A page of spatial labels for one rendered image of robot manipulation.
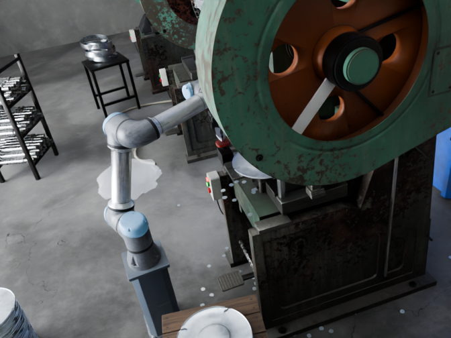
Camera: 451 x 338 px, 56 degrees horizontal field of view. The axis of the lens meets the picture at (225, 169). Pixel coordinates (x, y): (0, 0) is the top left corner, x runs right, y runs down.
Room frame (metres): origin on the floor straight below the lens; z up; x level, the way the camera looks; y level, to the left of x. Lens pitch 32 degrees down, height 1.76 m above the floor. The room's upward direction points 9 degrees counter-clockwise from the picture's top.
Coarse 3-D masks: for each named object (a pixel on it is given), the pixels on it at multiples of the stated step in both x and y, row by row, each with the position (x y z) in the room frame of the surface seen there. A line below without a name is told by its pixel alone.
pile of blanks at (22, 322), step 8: (16, 304) 1.41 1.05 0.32; (16, 312) 1.38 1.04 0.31; (8, 320) 1.32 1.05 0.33; (16, 320) 1.36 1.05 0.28; (24, 320) 1.40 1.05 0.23; (0, 328) 1.28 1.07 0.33; (8, 328) 1.30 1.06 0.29; (16, 328) 1.33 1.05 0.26; (24, 328) 1.37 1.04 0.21; (32, 328) 1.44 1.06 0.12; (0, 336) 1.27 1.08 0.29; (8, 336) 1.29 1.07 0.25; (16, 336) 1.31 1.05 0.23; (24, 336) 1.34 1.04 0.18; (32, 336) 1.39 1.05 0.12
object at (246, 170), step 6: (234, 156) 1.65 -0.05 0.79; (240, 156) 1.65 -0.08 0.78; (234, 162) 1.60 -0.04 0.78; (240, 162) 1.59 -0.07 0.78; (246, 162) 1.59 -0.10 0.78; (240, 168) 1.54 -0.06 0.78; (246, 168) 1.54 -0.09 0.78; (252, 168) 1.53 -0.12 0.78; (246, 174) 1.49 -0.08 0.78; (252, 174) 1.48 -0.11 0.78; (258, 174) 1.48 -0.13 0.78; (264, 174) 1.47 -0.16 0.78
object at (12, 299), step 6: (0, 288) 1.51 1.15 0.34; (6, 288) 1.50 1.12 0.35; (0, 294) 1.47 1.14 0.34; (6, 294) 1.47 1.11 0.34; (12, 294) 1.46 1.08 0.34; (0, 300) 1.43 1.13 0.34; (6, 300) 1.43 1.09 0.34; (12, 300) 1.42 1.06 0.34; (0, 306) 1.39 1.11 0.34; (6, 306) 1.39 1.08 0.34; (12, 306) 1.38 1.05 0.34; (0, 312) 1.36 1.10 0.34; (6, 312) 1.36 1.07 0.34; (0, 318) 1.33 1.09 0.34; (6, 318) 1.32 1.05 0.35; (0, 324) 1.29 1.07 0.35
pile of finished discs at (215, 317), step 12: (204, 312) 1.16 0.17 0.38; (216, 312) 1.15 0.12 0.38; (228, 312) 1.14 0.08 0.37; (192, 324) 1.11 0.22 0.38; (204, 324) 1.10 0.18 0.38; (216, 324) 1.08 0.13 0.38; (228, 324) 1.08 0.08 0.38; (240, 324) 1.07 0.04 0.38; (180, 336) 1.06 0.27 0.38; (192, 336) 1.05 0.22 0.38; (204, 336) 1.04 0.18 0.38; (216, 336) 1.03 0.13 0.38; (228, 336) 1.02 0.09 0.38; (240, 336) 1.02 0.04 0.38; (252, 336) 1.01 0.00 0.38
